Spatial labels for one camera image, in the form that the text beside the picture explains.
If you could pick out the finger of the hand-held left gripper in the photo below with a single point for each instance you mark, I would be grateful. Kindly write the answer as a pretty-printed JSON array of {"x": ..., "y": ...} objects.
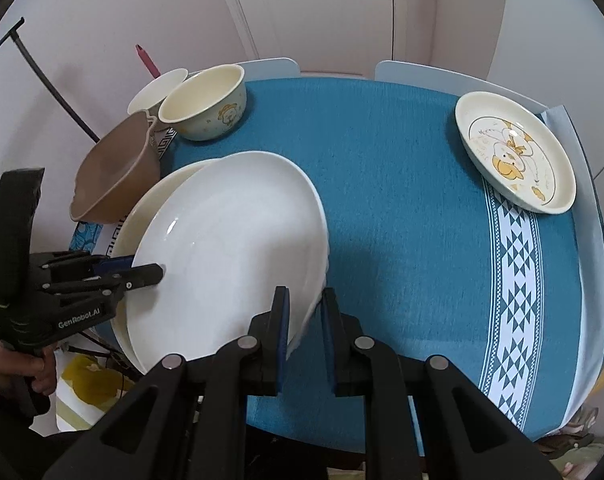
[
  {"x": 146, "y": 274},
  {"x": 114, "y": 263}
]

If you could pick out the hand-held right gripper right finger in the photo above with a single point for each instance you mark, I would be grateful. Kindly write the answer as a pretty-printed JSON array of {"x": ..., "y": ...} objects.
[{"x": 329, "y": 340}]

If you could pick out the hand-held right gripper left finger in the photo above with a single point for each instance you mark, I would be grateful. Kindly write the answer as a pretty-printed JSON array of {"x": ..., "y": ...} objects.
[{"x": 282, "y": 332}]

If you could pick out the large cream plate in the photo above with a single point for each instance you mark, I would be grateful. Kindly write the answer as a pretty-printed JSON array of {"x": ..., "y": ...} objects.
[{"x": 146, "y": 195}]

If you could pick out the brown bowl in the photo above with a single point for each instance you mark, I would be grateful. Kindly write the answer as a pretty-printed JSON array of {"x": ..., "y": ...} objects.
[{"x": 116, "y": 175}]

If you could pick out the large white plate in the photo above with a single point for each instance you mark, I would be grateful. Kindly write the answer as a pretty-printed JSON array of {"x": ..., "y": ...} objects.
[{"x": 231, "y": 240}]

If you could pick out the cream bowl with duck print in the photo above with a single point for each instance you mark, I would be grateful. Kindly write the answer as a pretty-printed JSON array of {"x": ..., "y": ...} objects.
[{"x": 206, "y": 120}]

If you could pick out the white bowl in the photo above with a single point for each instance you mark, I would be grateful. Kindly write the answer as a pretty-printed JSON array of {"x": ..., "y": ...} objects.
[{"x": 149, "y": 94}]

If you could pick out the cream plate with cartoon print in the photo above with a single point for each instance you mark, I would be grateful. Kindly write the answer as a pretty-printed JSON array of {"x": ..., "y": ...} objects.
[{"x": 512, "y": 155}]

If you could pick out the person's left hand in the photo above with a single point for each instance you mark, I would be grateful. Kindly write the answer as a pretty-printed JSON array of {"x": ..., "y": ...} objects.
[{"x": 44, "y": 372}]

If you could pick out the yellow and white cloth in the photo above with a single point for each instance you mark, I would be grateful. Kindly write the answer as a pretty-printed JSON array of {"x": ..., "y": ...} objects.
[{"x": 86, "y": 375}]

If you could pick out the person's dark clothing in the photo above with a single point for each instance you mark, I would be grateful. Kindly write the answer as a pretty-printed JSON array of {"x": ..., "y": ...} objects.
[{"x": 11, "y": 445}]

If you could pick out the blue tablecloth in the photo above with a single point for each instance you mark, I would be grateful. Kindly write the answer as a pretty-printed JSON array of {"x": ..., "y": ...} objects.
[{"x": 382, "y": 210}]

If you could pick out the black metal stand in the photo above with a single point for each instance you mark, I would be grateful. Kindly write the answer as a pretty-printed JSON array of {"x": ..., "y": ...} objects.
[{"x": 46, "y": 80}]

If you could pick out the pink stick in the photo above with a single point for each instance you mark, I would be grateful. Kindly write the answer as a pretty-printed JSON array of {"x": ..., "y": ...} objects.
[{"x": 146, "y": 60}]

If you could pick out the white chair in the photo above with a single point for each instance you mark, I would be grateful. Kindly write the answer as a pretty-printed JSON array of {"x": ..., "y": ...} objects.
[
  {"x": 432, "y": 77},
  {"x": 272, "y": 69}
]

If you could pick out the white door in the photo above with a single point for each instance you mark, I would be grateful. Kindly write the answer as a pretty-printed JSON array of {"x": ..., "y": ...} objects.
[{"x": 322, "y": 10}]

